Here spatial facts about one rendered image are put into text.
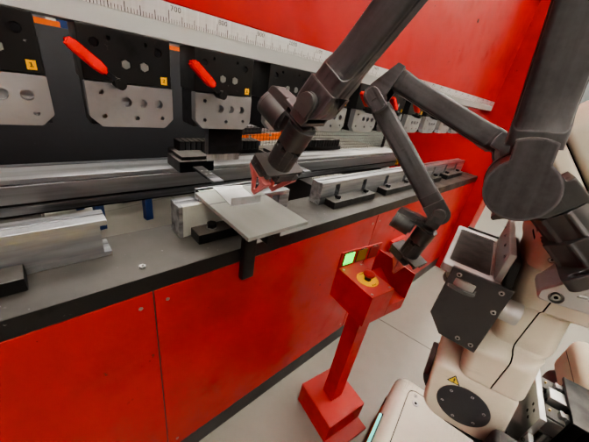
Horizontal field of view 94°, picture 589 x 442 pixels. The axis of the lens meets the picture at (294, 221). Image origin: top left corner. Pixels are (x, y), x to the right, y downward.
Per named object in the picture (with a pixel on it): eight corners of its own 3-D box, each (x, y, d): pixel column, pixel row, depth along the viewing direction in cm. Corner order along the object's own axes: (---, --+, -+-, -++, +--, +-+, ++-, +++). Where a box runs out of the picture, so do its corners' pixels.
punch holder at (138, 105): (91, 126, 51) (74, 19, 44) (83, 117, 57) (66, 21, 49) (173, 128, 61) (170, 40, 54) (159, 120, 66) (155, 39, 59)
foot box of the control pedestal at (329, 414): (331, 456, 111) (337, 440, 105) (297, 399, 128) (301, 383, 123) (365, 429, 122) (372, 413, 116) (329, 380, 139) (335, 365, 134)
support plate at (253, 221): (248, 242, 59) (248, 238, 58) (195, 196, 75) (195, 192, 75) (307, 224, 70) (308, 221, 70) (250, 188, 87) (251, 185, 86)
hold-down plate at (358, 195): (333, 210, 111) (335, 203, 110) (323, 204, 114) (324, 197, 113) (373, 198, 130) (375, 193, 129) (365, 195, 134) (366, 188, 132)
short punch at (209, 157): (208, 162, 74) (209, 125, 70) (204, 160, 75) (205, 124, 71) (240, 160, 80) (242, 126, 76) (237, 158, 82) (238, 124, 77)
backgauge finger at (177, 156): (200, 189, 81) (200, 173, 78) (167, 163, 97) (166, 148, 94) (236, 185, 88) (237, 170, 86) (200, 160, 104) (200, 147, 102)
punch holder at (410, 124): (401, 132, 129) (414, 94, 121) (386, 128, 134) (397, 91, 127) (416, 132, 138) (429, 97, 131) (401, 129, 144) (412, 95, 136)
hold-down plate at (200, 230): (199, 245, 75) (199, 236, 73) (190, 236, 78) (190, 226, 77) (283, 223, 94) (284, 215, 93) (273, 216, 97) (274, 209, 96)
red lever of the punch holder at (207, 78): (196, 57, 54) (229, 96, 62) (188, 56, 57) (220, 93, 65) (191, 64, 54) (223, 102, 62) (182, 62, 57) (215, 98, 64)
